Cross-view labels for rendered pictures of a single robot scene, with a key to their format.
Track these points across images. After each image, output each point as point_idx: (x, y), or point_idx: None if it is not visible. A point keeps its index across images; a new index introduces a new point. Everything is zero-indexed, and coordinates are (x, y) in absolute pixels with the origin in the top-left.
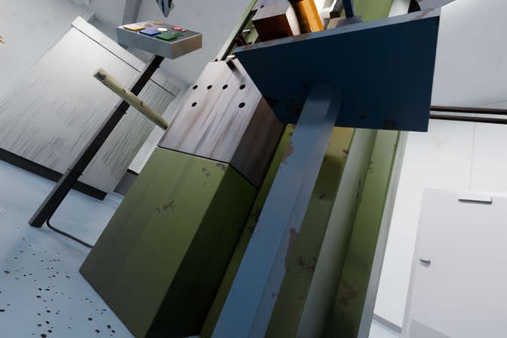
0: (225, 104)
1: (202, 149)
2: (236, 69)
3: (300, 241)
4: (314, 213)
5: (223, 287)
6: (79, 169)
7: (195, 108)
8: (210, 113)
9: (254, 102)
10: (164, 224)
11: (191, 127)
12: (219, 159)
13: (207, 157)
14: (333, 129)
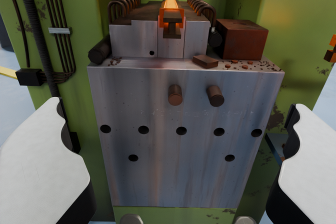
0: (200, 157)
1: (195, 203)
2: (187, 95)
3: (267, 179)
4: (277, 164)
5: None
6: None
7: (140, 163)
8: (179, 169)
9: (250, 154)
10: None
11: (157, 186)
12: (223, 207)
13: (206, 207)
14: (297, 97)
